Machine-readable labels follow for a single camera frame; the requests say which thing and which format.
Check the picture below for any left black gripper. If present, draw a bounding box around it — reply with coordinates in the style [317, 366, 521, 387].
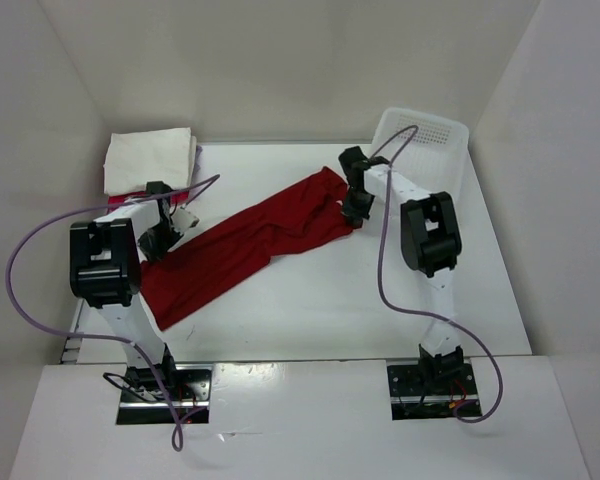
[137, 221, 184, 265]

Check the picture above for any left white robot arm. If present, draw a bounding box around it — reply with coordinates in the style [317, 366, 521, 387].
[69, 198, 182, 403]

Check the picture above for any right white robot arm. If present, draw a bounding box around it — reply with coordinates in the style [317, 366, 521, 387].
[339, 147, 464, 398]

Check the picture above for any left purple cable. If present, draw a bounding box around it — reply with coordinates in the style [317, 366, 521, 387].
[5, 174, 221, 452]

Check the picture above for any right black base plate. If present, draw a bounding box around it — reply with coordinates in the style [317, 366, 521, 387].
[386, 361, 482, 421]

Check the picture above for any pink t shirt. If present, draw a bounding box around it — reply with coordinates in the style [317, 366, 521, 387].
[108, 192, 189, 206]

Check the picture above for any lavender t shirt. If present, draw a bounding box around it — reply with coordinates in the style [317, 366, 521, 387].
[191, 145, 203, 175]

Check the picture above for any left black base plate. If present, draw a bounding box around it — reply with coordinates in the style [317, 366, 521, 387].
[106, 364, 212, 426]

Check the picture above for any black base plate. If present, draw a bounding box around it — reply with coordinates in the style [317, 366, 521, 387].
[106, 364, 212, 426]
[386, 361, 482, 421]

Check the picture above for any white plastic laundry basket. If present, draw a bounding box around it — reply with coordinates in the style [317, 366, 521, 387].
[370, 107, 469, 199]

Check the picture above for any cream white t shirt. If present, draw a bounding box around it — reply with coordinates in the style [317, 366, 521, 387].
[104, 128, 197, 196]

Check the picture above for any dark red t shirt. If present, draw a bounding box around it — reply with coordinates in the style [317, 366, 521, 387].
[141, 167, 353, 331]

